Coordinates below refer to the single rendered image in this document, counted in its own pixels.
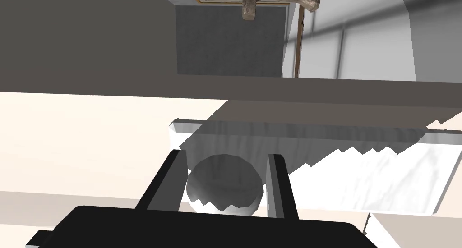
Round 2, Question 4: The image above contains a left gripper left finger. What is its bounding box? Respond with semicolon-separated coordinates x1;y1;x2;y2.
135;149;189;212

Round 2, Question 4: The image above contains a grey round knob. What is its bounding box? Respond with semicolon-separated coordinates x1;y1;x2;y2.
185;154;265;216

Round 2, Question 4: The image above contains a white cupboard door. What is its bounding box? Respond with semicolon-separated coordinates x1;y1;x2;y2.
168;118;462;217

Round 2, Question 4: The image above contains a thin brown wooden pole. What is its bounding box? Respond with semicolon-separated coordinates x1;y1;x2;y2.
294;4;306;79

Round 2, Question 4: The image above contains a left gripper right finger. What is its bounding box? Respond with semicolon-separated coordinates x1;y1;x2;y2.
265;154;300;220

